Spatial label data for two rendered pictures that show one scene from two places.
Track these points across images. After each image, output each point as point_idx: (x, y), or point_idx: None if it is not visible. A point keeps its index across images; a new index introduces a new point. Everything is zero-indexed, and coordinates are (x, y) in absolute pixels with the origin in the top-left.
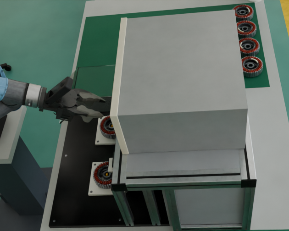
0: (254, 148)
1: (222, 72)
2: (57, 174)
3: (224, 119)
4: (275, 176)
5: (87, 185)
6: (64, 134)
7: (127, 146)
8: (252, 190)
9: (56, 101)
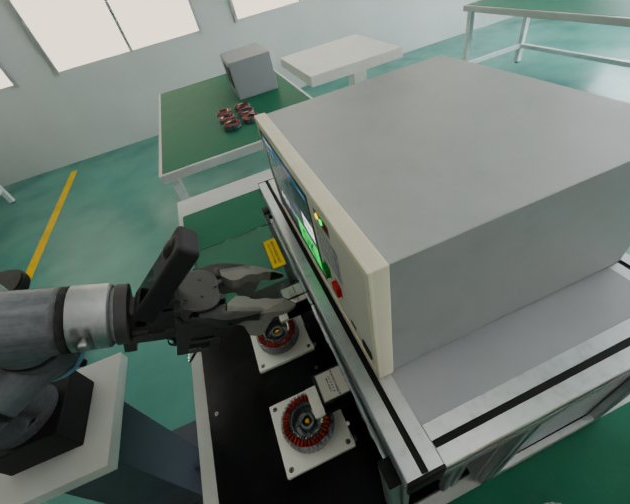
0: None
1: (543, 103)
2: (211, 457)
3: None
4: None
5: (278, 458)
6: (201, 377)
7: (393, 355)
8: None
9: (166, 308)
